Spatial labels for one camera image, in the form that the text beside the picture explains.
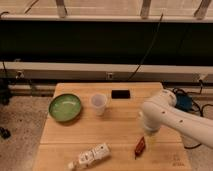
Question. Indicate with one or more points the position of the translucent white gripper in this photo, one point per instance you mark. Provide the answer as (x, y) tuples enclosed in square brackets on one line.
[(150, 139)]

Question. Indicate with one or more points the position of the red chili pepper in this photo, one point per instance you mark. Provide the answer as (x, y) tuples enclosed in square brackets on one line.
[(140, 147)]

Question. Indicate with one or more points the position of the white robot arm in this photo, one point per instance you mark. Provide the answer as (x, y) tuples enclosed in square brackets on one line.
[(160, 109)]

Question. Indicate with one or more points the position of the white ceramic cup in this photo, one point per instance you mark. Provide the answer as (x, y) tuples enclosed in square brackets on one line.
[(98, 103)]

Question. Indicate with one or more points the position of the green ceramic bowl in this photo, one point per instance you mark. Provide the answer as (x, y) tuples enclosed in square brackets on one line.
[(65, 107)]

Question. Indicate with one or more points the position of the blue power adapter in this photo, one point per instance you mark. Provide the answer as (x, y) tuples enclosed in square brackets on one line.
[(184, 102)]

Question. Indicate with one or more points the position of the black rectangular block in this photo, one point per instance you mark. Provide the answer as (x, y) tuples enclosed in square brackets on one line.
[(120, 94)]

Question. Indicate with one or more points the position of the black object on floor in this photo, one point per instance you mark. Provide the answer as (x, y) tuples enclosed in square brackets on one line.
[(4, 133)]

